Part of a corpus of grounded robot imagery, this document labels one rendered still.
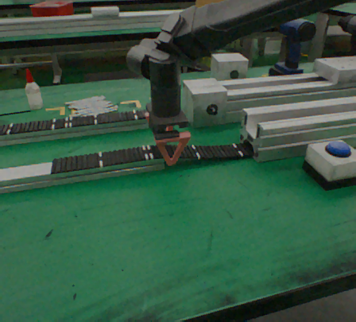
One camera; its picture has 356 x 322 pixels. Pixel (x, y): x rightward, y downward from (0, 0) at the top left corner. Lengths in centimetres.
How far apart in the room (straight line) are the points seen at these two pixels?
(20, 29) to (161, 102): 163
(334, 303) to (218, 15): 97
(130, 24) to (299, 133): 160
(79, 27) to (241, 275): 183
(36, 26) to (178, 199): 169
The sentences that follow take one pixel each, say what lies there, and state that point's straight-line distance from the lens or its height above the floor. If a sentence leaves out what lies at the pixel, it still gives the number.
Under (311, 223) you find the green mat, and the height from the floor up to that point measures 78.
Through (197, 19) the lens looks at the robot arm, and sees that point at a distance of 55.
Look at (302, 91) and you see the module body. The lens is 91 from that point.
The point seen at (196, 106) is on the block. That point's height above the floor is 84.
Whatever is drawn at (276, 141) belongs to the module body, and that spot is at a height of 83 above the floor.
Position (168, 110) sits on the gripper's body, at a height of 92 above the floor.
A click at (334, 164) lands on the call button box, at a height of 84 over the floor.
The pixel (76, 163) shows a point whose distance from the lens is 64.
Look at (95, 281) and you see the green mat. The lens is 47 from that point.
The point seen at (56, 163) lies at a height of 81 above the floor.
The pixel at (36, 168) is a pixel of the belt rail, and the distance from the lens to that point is 66.
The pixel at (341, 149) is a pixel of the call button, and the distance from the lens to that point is 65.
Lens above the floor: 116
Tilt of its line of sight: 31 degrees down
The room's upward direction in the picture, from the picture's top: straight up
